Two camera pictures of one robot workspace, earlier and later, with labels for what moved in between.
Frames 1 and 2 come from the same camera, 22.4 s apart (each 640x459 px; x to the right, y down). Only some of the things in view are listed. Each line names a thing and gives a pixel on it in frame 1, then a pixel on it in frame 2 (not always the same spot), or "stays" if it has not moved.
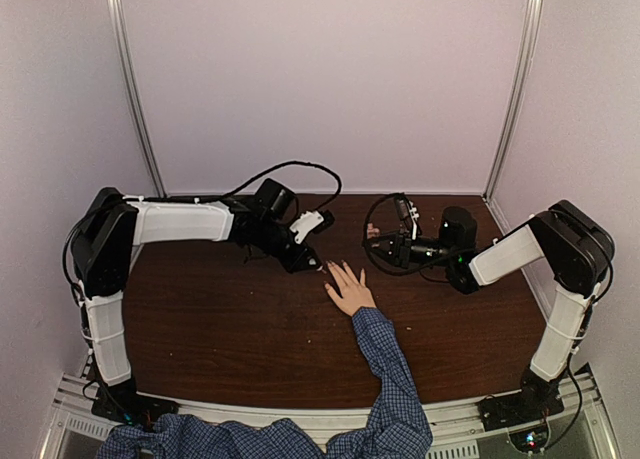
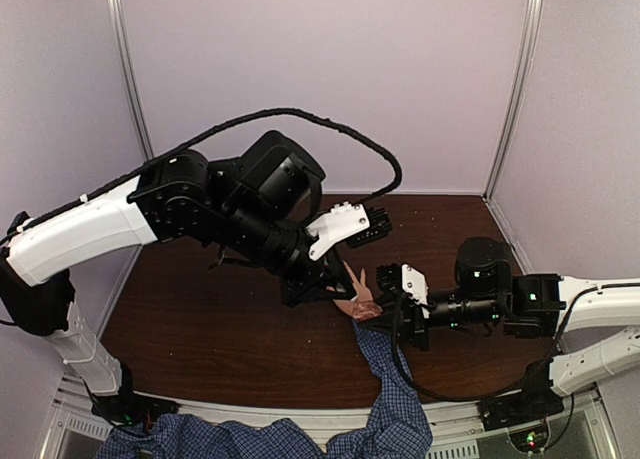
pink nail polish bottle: (372, 232) to (363, 310)
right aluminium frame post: (533, 28) stays
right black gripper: (400, 258) to (411, 318)
